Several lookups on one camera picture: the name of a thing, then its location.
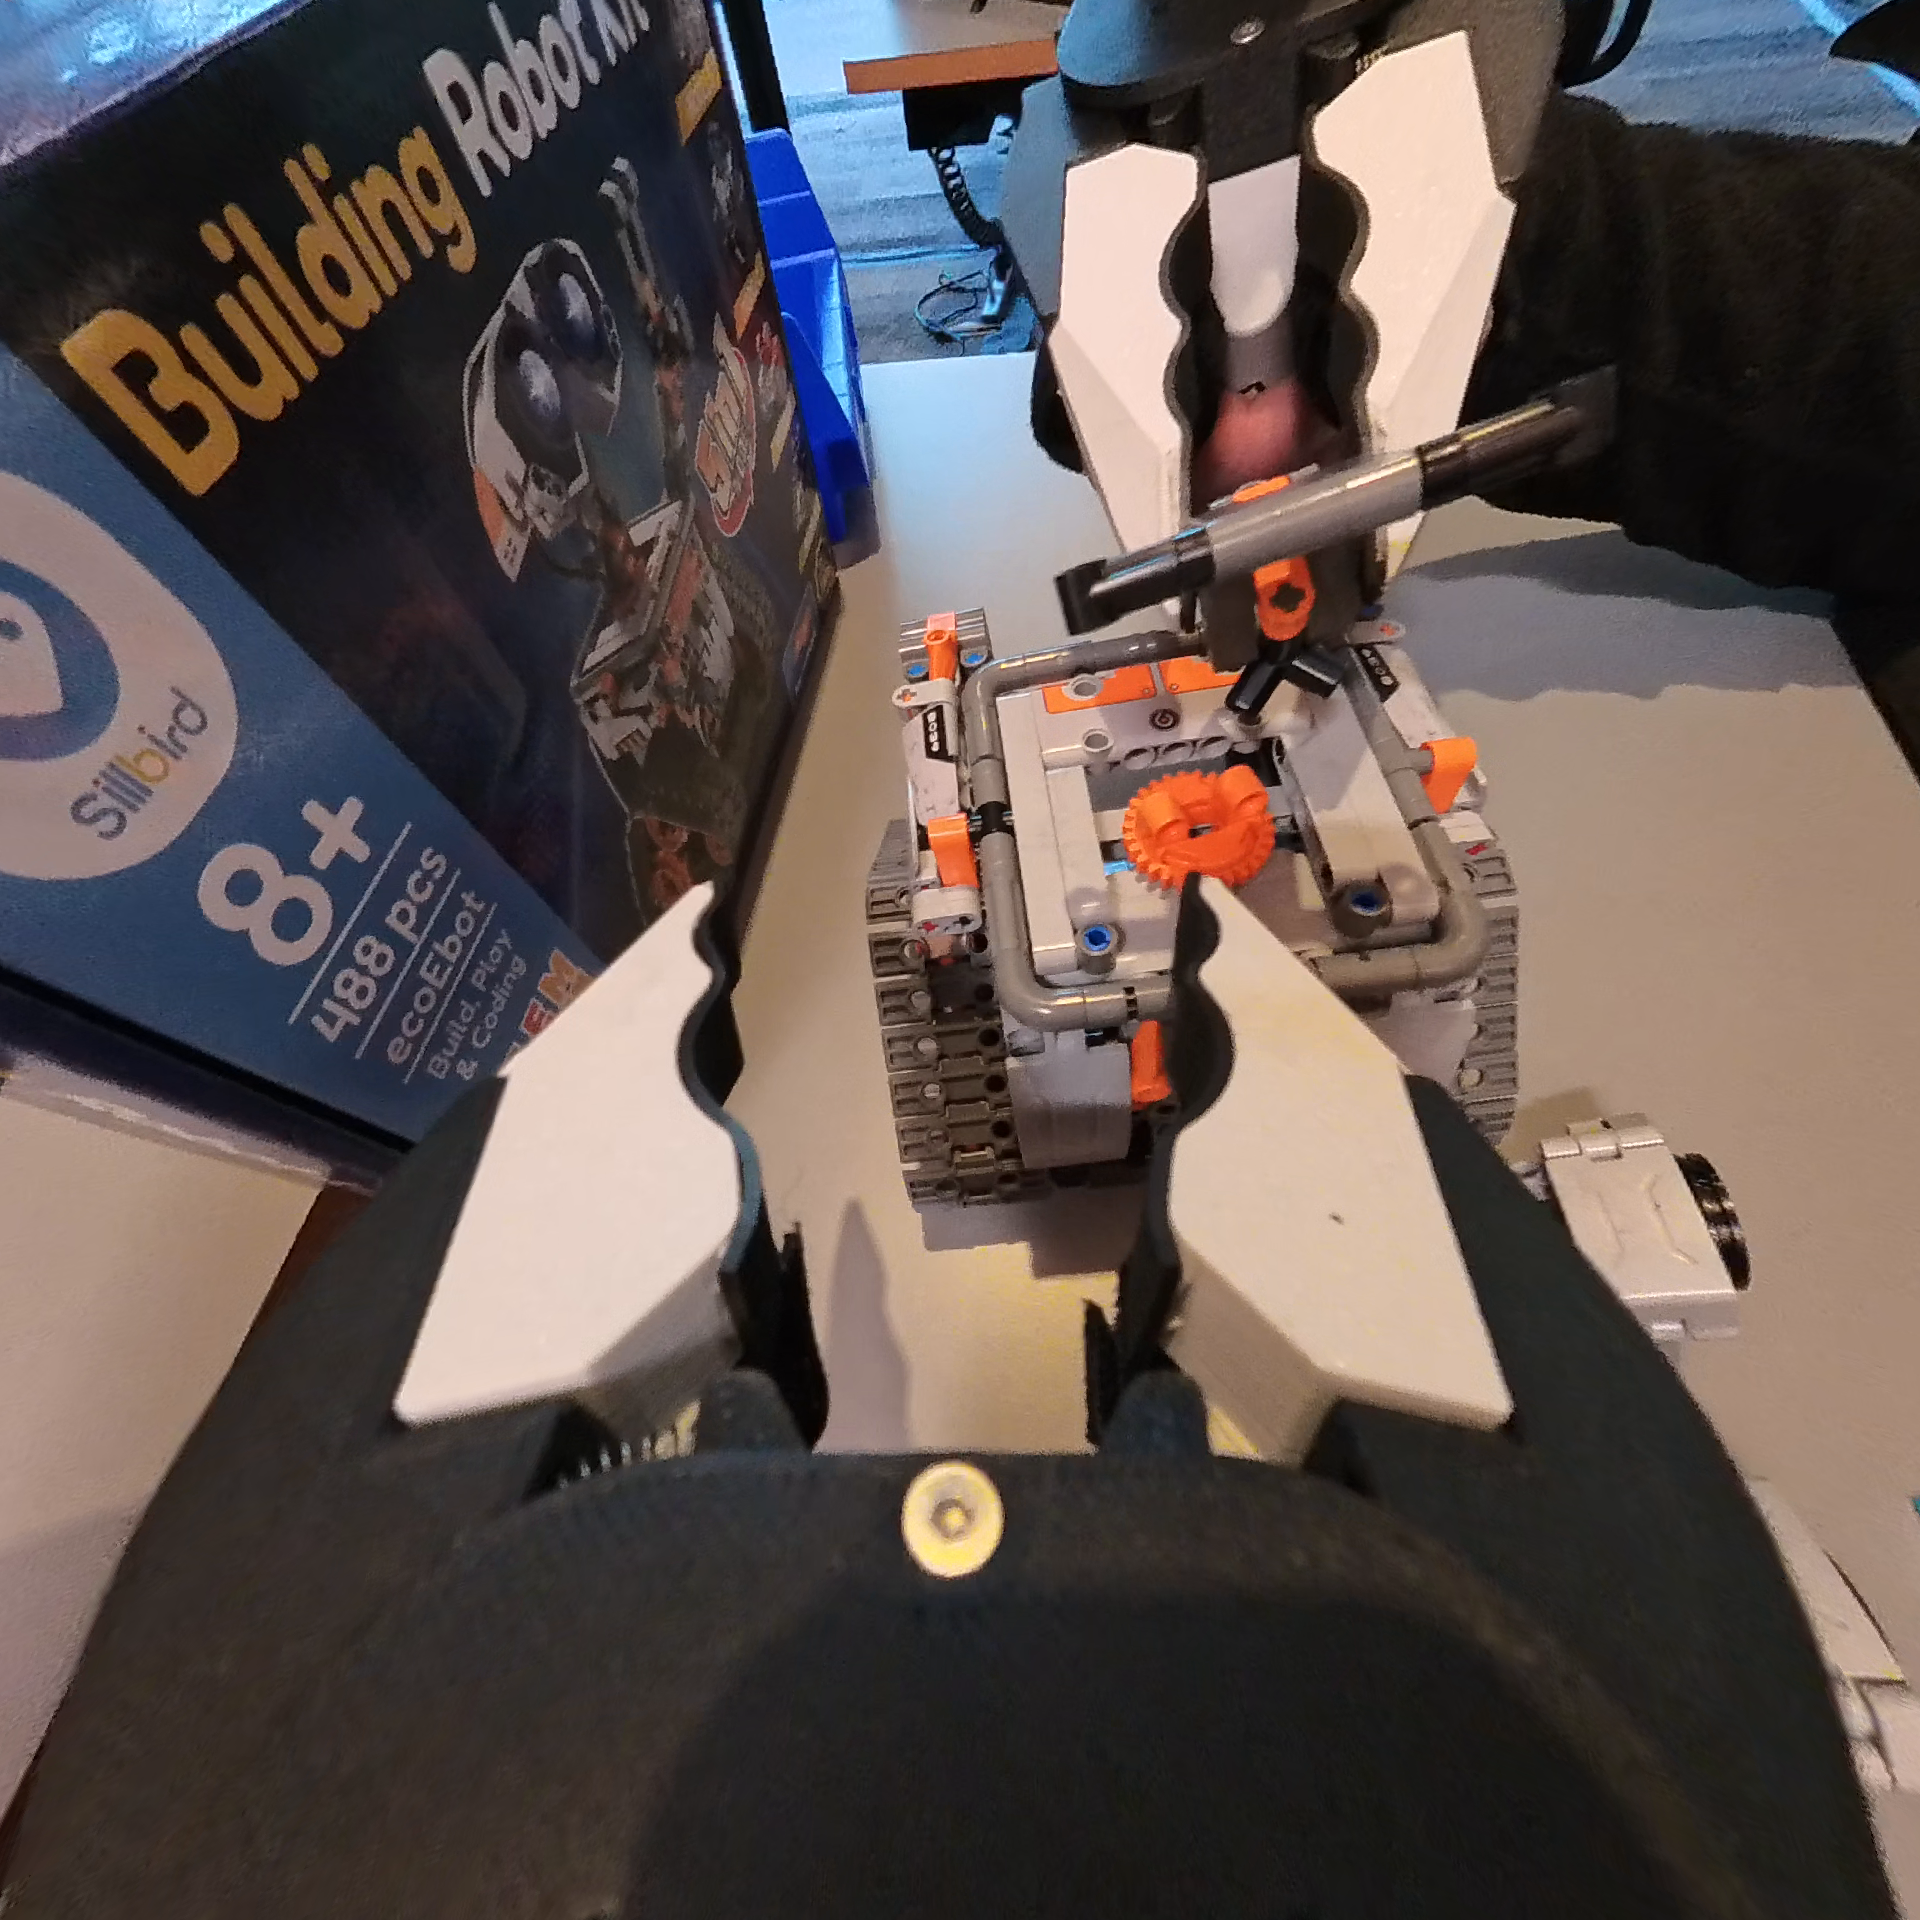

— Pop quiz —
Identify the blue robot kit box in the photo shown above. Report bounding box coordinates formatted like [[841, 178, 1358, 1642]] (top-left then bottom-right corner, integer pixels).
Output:
[[0, 0, 846, 1149]]

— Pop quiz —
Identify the distant blue bin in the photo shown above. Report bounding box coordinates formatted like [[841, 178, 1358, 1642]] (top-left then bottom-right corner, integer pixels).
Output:
[[743, 127, 882, 572]]

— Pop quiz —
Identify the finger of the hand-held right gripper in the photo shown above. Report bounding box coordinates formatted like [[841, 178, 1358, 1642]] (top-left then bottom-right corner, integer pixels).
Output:
[[1040, 140, 1210, 555], [1305, 28, 1522, 579]]

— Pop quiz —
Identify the grey tracked toy robot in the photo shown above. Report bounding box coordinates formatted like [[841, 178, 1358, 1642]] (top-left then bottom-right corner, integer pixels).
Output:
[[865, 606, 1524, 1211]]

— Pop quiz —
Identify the grey orange brick assembly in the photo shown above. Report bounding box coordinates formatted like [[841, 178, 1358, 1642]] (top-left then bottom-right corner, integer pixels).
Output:
[[1053, 371, 1619, 730]]

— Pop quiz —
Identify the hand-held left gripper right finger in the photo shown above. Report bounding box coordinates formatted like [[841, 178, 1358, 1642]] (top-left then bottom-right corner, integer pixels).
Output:
[[1125, 874, 1516, 1470]]

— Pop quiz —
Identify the brown wooden table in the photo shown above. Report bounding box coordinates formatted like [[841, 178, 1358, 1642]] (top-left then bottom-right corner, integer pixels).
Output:
[[841, 35, 1067, 154]]

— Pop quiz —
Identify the black floor cable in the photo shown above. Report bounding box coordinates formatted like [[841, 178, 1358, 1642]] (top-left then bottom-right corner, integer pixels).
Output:
[[910, 135, 1040, 341]]

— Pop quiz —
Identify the person's right forearm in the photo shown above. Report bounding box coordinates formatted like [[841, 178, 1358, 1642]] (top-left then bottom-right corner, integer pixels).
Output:
[[1463, 91, 1920, 683]]

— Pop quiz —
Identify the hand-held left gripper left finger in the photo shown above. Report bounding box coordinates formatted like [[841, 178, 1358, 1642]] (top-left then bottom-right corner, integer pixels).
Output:
[[392, 882, 769, 1427]]

